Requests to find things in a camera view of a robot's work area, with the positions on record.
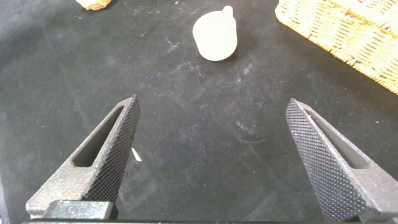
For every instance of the small white paper scrap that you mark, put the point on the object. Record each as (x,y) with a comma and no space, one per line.
(136,154)

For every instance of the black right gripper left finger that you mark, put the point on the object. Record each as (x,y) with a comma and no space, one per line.
(105,174)

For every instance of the wicker basket with food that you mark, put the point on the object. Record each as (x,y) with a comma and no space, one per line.
(351,34)

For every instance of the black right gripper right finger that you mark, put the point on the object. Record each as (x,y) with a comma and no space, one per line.
(329,174)

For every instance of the striped bread roll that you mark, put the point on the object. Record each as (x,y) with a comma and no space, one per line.
(93,3)

